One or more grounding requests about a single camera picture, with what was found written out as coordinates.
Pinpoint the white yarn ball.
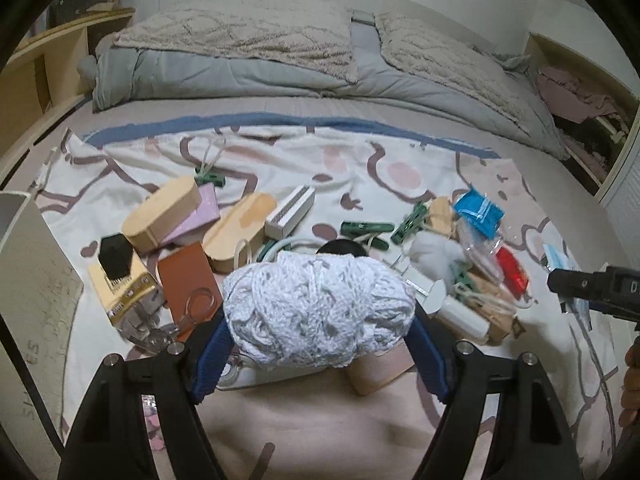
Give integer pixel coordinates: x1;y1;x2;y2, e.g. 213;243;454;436
222;252;416;370

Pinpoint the white plastic ring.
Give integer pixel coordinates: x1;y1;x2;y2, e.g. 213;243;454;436
255;237;331;265

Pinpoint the person's right hand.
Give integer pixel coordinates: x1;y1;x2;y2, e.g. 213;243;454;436
618;338;640;428

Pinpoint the white mask packet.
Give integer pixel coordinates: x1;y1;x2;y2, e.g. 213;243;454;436
542;244;592;332

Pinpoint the red glove packet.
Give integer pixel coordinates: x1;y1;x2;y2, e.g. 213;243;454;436
496;246;529;299

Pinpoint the carved wooden plaque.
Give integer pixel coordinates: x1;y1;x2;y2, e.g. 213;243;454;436
463;272;526;344

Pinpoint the clear plastic case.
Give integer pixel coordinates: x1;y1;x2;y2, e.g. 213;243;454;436
456;219;504;285

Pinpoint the white handheld fan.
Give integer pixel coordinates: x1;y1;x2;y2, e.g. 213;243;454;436
384;253;493;344

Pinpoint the blue mask packet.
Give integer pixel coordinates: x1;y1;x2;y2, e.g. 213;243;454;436
454;188;504;240

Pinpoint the yellow cardboard box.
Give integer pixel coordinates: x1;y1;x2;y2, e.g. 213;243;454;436
88;254;166;339

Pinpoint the white storage box left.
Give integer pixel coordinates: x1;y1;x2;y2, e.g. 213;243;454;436
1;192;84;479

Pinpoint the brown leather card holder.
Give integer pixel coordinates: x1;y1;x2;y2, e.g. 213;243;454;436
157;243;222;341

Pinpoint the white fluffy pompom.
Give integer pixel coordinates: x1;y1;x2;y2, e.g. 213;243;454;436
408;231;468;289

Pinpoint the black hexagonal box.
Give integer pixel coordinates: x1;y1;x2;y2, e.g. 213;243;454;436
98;233;134;281

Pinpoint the pile of pink clothes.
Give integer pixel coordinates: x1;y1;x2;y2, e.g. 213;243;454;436
536;65;628;124

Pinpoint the oval wooden box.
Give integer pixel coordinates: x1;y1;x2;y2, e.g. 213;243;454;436
122;176;202;254

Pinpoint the flat oval wooden lid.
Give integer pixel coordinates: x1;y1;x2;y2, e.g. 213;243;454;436
202;192;277;274

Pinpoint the pink flat pouch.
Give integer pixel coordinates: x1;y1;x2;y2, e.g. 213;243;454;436
160;183;220;247

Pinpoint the cartoon bear patterned blanket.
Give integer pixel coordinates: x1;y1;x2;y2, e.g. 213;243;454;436
36;125;622;479

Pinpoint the black round tape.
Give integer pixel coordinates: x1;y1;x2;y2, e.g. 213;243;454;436
317;238;368;258

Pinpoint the white rectangular bar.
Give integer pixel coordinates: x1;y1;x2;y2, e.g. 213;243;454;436
265;185;316;240

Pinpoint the right beige quilted pillow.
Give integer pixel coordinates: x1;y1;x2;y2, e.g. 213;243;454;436
375;12;529;133

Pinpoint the beige quilted pillow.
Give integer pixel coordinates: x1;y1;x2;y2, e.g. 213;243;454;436
114;0;357;84
375;12;529;133

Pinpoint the grey folded duvet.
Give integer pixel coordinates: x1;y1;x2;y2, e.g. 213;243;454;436
78;8;567;159

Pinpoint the wooden bedside shelf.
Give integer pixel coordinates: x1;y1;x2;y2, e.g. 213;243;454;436
1;8;136;185

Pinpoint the left beige quilted pillow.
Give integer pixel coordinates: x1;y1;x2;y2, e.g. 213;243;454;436
114;0;357;84

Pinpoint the white headboard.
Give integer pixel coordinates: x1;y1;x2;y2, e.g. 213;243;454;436
321;0;534;52

